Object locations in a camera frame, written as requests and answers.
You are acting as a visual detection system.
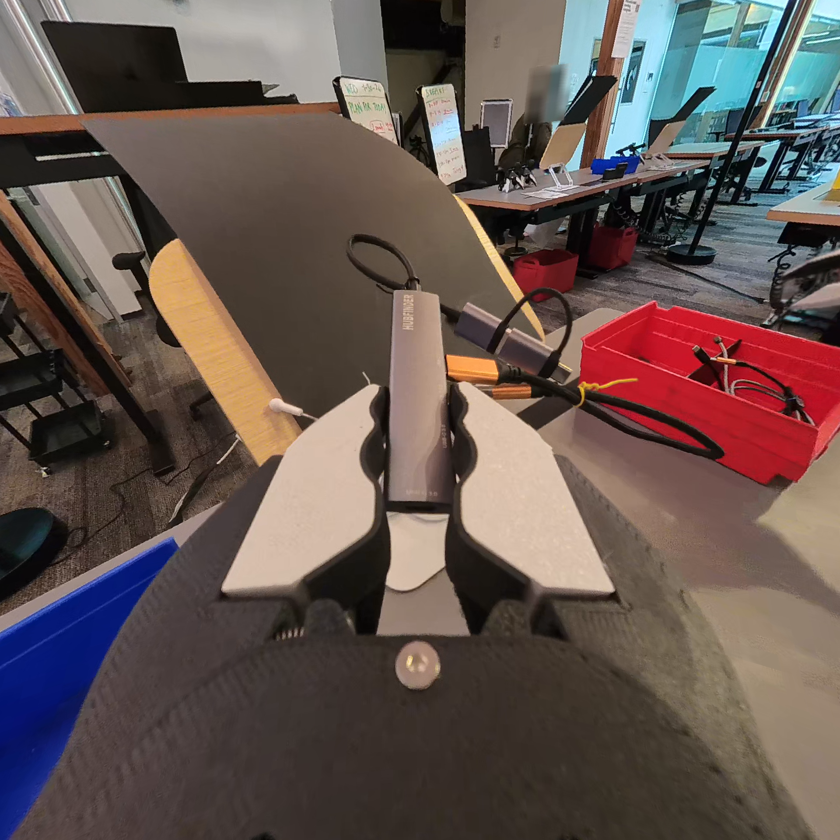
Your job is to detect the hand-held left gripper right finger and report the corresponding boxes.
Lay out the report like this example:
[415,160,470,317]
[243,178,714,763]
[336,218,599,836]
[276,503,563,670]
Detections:
[448,381,618,599]

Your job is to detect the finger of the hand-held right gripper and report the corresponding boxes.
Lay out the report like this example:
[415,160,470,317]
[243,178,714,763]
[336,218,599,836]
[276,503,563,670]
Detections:
[781,283,840,316]

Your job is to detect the red plastic bin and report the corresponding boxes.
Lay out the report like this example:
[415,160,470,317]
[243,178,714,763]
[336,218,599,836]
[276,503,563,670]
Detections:
[579,301,840,485]

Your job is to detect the grey braided usb-c cable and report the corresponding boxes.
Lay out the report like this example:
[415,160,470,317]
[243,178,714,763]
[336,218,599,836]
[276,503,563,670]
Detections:
[718,338,816,427]

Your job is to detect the black braided cable orange plugs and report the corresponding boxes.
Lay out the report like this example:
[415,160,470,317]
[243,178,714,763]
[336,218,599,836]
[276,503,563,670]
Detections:
[445,353,726,462]

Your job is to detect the black utility cart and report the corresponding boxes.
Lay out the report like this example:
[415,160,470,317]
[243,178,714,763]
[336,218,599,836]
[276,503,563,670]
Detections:
[0,289,109,460]

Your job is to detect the whiteboard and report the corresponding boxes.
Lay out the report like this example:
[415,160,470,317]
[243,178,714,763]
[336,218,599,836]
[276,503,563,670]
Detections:
[335,75,400,147]
[416,84,468,188]

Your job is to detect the black monitor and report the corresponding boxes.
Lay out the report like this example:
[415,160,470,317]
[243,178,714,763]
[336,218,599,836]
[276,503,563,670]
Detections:
[41,20,299,114]

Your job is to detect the black floor lamp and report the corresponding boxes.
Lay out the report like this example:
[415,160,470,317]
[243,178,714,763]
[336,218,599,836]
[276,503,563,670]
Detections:
[668,0,800,266]

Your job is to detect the small framed board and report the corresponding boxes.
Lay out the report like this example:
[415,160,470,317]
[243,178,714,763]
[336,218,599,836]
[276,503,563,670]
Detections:
[479,98,514,149]

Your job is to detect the wooden book stand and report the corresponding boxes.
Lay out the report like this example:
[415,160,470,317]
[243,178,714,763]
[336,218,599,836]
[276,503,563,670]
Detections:
[150,196,547,592]
[646,85,716,161]
[538,75,618,191]

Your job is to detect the black flat stand base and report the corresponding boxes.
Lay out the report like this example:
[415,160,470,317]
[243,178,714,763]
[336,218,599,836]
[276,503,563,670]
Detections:
[0,507,67,599]

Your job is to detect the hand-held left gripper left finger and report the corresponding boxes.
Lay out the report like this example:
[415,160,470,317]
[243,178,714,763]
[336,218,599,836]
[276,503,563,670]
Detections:
[222,384,392,599]

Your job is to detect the black office chair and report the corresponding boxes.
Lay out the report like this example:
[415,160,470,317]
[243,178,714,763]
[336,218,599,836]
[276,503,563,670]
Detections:
[112,251,214,421]

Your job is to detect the dark grey usb hub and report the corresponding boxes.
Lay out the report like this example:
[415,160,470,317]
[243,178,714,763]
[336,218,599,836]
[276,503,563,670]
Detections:
[384,290,457,516]

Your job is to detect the black sheet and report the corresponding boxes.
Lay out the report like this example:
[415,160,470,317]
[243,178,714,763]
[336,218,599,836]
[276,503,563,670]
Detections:
[82,112,526,421]

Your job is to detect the red storage bin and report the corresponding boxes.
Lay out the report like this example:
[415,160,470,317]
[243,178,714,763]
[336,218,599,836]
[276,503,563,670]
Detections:
[587,223,639,271]
[512,248,580,303]

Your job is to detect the black USB cable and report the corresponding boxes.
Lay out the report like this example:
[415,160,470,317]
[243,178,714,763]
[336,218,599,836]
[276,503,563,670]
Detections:
[346,233,573,385]

